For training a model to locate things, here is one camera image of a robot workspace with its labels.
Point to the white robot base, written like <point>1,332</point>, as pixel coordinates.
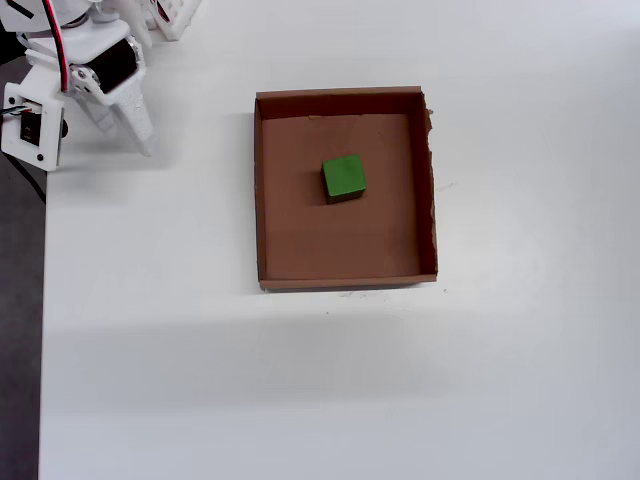
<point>175,17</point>

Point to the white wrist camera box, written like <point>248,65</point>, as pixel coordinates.
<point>32,130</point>

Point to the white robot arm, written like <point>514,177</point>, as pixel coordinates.
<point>110,10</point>

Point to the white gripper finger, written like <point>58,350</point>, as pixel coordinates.
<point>97,102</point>
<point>137,120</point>

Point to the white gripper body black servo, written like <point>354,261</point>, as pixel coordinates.
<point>118,66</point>

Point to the brown cardboard box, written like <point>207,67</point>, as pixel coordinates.
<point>300,240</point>

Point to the green cube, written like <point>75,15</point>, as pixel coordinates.
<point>344,175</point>

